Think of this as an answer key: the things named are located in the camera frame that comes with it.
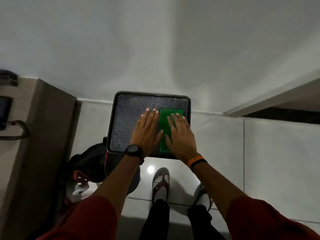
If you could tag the person's left hand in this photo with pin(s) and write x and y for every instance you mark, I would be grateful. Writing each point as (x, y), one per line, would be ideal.
(145, 136)

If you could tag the person's right hand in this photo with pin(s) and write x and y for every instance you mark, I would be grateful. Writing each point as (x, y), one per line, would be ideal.
(183, 142)

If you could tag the person's right little finger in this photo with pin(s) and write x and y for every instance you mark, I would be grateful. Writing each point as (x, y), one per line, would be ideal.
(188, 125)

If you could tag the person's right thumb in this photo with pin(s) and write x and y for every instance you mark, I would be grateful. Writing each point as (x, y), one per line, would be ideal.
(169, 142)

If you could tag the person's right middle finger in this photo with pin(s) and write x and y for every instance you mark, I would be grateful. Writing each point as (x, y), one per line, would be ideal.
(177, 122)

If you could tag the person's left middle finger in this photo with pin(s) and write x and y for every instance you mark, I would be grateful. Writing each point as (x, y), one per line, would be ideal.
(151, 119)

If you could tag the person's left thumb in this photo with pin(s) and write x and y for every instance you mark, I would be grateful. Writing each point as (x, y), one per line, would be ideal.
(159, 137)

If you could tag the person's left little finger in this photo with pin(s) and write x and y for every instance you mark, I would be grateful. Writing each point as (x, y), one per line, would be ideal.
(139, 122)

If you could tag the green scrub pad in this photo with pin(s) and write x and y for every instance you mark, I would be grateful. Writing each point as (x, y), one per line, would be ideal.
(163, 122)

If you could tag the person's right forearm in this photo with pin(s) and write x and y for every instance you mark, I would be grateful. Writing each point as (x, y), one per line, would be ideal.
(217, 187)

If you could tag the person's left forearm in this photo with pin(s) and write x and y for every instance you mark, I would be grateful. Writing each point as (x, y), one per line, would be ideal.
(120, 182)

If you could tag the black wristwatch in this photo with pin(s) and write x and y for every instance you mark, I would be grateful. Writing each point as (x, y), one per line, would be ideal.
(134, 150)

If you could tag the orange wristband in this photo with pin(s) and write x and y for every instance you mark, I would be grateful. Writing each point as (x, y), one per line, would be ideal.
(194, 161)

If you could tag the black wristband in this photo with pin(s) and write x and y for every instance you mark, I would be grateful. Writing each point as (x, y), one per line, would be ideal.
(198, 163)

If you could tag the black orange floor machine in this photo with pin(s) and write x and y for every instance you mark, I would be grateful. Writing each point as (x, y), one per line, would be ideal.
(87, 162)

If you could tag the black trousers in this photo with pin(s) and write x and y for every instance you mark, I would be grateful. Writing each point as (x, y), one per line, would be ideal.
(155, 222)

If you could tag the beige cabinet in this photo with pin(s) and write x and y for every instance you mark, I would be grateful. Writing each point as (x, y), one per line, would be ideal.
(32, 147)

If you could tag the red long-sleeved top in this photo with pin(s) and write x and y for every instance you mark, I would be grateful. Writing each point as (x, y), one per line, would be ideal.
(87, 222)

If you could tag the black rectangular device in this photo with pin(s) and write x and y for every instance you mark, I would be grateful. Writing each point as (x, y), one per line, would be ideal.
(4, 111)

